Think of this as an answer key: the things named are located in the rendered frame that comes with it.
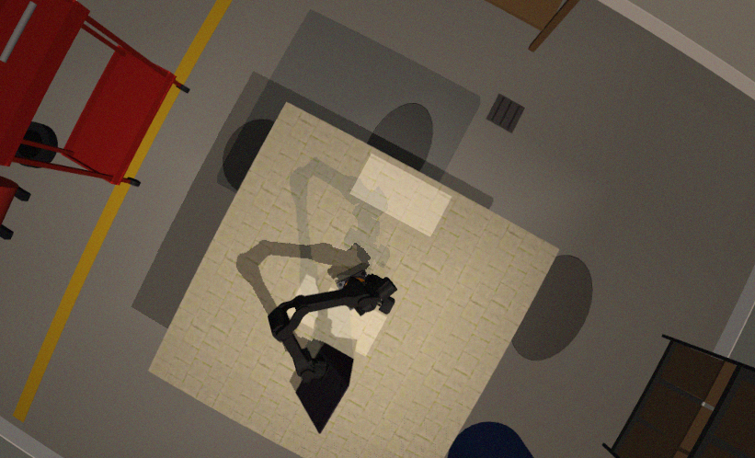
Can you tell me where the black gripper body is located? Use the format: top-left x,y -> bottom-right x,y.
347,277 -> 395,314

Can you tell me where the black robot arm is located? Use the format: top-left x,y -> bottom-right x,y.
268,274 -> 397,383

